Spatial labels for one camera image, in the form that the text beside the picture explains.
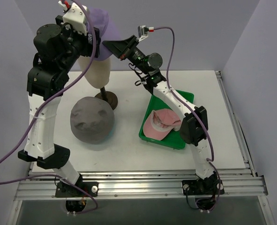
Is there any purple baseball cap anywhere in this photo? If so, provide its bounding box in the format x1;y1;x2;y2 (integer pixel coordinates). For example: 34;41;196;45
88;7;122;61

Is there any teal bucket hat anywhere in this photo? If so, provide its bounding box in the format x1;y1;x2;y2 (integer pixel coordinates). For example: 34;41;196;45
106;125;116;140

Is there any grey bucket hat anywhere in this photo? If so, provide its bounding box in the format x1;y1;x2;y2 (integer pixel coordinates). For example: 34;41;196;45
70;97;115;144

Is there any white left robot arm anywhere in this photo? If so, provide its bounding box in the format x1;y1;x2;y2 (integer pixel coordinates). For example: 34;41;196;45
18;16;100;196

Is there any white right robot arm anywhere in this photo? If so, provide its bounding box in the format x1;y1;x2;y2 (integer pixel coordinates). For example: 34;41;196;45
102;36;221;194

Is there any beige mannequin head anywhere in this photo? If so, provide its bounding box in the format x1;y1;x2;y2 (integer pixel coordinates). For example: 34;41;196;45
84;58;111;89

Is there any brown mannequin stand base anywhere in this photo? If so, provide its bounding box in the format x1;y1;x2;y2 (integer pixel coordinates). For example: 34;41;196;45
95;87;118;110

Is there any pink baseball cap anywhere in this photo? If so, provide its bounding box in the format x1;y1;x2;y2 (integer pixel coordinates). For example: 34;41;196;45
142;109;181;141

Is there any green plastic tray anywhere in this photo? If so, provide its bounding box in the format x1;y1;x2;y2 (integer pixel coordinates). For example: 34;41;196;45
139;96;186;150

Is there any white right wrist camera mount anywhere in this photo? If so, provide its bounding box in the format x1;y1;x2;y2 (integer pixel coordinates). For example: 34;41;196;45
138;25;154;42

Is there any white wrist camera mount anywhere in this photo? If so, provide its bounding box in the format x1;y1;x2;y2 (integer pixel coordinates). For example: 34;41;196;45
138;25;154;42
58;0;89;36

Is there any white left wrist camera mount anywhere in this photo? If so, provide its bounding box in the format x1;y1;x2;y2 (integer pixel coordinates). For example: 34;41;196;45
58;0;89;36

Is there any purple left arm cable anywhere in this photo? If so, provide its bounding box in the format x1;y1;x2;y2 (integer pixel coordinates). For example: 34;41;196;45
0;0;99;215

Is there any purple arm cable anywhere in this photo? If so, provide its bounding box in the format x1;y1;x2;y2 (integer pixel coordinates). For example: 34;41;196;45
150;26;225;211
0;0;99;215

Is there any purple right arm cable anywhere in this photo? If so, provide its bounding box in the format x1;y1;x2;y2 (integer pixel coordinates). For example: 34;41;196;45
150;26;225;211

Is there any aluminium frame rail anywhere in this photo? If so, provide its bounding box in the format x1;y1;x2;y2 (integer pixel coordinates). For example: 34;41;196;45
13;71;269;202

